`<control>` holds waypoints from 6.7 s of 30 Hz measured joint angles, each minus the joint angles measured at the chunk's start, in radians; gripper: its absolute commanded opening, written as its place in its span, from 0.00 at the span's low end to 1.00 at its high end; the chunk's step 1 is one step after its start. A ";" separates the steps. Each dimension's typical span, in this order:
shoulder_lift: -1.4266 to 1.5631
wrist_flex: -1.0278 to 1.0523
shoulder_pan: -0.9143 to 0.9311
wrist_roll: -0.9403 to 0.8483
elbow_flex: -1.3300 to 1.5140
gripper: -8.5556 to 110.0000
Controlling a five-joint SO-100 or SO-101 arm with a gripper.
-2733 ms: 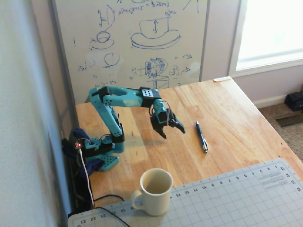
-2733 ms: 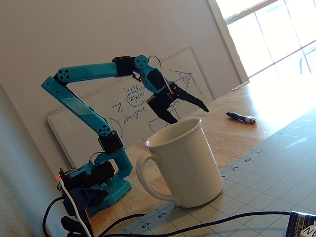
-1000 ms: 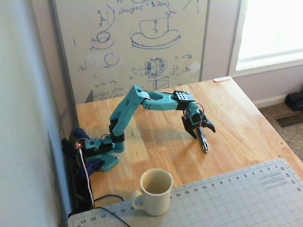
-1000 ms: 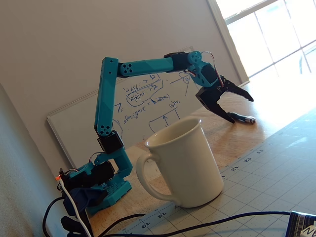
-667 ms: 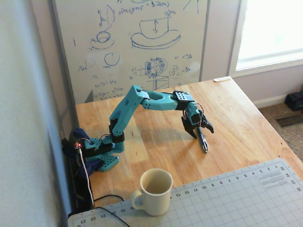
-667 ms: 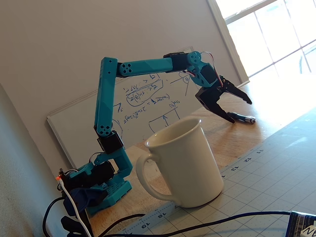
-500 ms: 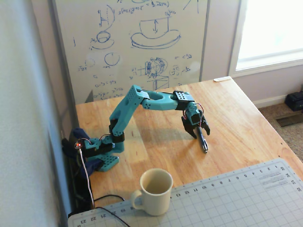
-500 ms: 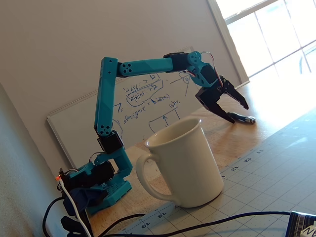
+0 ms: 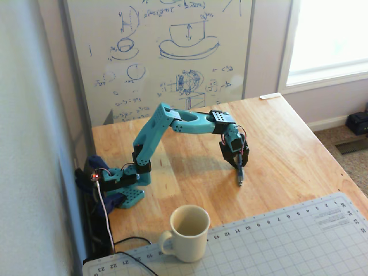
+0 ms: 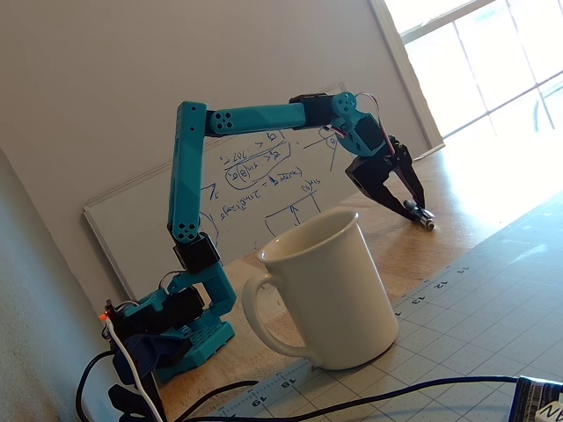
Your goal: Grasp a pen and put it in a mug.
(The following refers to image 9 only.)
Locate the whiteboard with blue drawings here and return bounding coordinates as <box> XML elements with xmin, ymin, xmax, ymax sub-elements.
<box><xmin>59</xmin><ymin>0</ymin><xmax>256</xmax><ymax>127</ymax></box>

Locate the floor vent grille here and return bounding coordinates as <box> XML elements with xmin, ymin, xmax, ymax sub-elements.
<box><xmin>335</xmin><ymin>139</ymin><xmax>368</xmax><ymax>155</ymax></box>

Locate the white baseboard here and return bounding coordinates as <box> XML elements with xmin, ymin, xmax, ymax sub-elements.
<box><xmin>306</xmin><ymin>114</ymin><xmax>350</xmax><ymax>132</ymax></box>

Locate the grey gridded cutting mat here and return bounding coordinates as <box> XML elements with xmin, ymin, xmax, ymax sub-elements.
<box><xmin>82</xmin><ymin>191</ymin><xmax>368</xmax><ymax>276</ymax></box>

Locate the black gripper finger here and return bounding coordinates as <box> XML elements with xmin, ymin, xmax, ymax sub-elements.
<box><xmin>219</xmin><ymin>141</ymin><xmax>240</xmax><ymax>171</ymax></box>
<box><xmin>239</xmin><ymin>140</ymin><xmax>250</xmax><ymax>168</ymax></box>

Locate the black pen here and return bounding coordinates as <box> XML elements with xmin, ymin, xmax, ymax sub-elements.
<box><xmin>235</xmin><ymin>154</ymin><xmax>244</xmax><ymax>188</ymax></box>

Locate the white cable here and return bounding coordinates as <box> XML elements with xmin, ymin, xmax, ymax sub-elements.
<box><xmin>96</xmin><ymin>179</ymin><xmax>116</xmax><ymax>255</ymax></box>

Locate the cream ceramic mug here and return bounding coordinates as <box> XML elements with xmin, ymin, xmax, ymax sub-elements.
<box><xmin>158</xmin><ymin>204</ymin><xmax>211</xmax><ymax>263</ymax></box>

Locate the teal gripper body black motor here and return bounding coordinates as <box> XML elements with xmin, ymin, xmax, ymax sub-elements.
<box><xmin>224</xmin><ymin>126</ymin><xmax>246</xmax><ymax>154</ymax></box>

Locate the black box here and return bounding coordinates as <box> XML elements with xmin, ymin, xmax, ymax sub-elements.
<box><xmin>346</xmin><ymin>105</ymin><xmax>368</xmax><ymax>136</ymax></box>

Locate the bright window white frame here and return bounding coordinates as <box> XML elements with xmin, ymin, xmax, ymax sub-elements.
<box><xmin>277</xmin><ymin>0</ymin><xmax>368</xmax><ymax>94</ymax></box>

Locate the black cable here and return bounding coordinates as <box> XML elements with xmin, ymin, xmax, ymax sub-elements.
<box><xmin>114</xmin><ymin>251</ymin><xmax>158</xmax><ymax>276</ymax></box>
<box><xmin>114</xmin><ymin>236</ymin><xmax>152</xmax><ymax>246</ymax></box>

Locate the blue table clamp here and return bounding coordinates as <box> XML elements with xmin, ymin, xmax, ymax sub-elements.
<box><xmin>75</xmin><ymin>155</ymin><xmax>125</xmax><ymax>219</ymax></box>

